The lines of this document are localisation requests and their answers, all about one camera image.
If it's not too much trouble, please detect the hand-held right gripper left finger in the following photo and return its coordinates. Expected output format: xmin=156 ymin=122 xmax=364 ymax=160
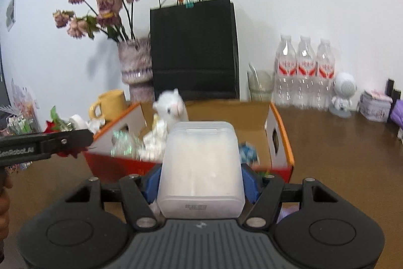
xmin=64 ymin=166 xmax=164 ymax=231

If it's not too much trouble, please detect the orange and white cardboard box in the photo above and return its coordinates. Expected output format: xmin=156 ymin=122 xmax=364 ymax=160
xmin=83 ymin=100 xmax=295 ymax=184

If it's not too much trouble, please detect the crumpled white paper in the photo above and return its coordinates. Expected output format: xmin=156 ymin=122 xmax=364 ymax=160
xmin=139 ymin=119 xmax=169 ymax=162

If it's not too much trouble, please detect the yellow mug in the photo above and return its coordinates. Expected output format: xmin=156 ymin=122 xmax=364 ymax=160
xmin=88 ymin=89 xmax=128 ymax=124

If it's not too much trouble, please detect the shiny holographic wrapper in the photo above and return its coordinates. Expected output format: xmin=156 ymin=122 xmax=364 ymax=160
xmin=111 ymin=130 xmax=141 ymax=160

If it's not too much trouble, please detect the clear drinking glass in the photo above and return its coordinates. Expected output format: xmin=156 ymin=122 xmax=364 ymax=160
xmin=247 ymin=62 xmax=275 ymax=103

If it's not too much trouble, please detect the translucent white plastic box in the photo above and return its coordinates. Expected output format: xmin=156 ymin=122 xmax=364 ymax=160
xmin=157 ymin=121 xmax=246 ymax=220

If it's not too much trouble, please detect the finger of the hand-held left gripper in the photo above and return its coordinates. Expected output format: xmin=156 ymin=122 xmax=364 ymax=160
xmin=39 ymin=128 xmax=94 ymax=160

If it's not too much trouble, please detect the purple cloth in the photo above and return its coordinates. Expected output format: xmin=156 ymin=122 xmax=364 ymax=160
xmin=390 ymin=99 xmax=403 ymax=140

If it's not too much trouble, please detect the clear water bottle red label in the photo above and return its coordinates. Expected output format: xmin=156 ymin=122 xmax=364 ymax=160
xmin=296 ymin=35 xmax=317 ymax=109
xmin=315 ymin=38 xmax=336 ymax=110
xmin=273 ymin=34 xmax=298 ymax=107

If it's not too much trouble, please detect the patterned tin box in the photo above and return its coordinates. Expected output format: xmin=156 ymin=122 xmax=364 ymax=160
xmin=359 ymin=89 xmax=394 ymax=123

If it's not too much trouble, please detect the red artificial flower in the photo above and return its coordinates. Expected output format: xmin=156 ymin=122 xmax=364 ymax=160
xmin=42 ymin=106 xmax=89 ymax=160

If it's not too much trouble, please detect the blue patterned item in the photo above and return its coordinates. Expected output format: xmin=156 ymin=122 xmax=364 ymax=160
xmin=238 ymin=142 xmax=260 ymax=166

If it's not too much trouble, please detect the white tape roll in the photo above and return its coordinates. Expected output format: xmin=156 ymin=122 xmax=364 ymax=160
xmin=69 ymin=114 xmax=87 ymax=131

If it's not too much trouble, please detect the white plush alpaca toy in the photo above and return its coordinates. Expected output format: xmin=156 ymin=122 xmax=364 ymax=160
xmin=152 ymin=88 xmax=190 ymax=131

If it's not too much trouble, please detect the wall picture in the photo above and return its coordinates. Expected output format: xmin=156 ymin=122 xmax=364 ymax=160
xmin=5 ymin=0 xmax=17 ymax=33

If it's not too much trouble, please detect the mottled purple vase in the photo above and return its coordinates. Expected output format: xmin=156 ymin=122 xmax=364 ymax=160
xmin=117 ymin=37 xmax=155 ymax=104

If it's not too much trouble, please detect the white robot figurine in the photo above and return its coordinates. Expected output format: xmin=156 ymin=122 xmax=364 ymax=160
xmin=329 ymin=72 xmax=357 ymax=119

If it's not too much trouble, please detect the person's left hand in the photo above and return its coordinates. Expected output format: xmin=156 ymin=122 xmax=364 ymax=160
xmin=0 ymin=175 xmax=14 ymax=242

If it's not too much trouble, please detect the black paper bag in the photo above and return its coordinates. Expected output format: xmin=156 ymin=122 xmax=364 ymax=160
xmin=149 ymin=0 xmax=240 ymax=101

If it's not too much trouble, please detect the black object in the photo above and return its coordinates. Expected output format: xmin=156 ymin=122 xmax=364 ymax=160
xmin=387 ymin=78 xmax=403 ymax=106

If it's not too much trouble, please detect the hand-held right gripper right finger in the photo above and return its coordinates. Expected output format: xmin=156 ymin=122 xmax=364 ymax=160
xmin=241 ymin=163 xmax=340 ymax=229

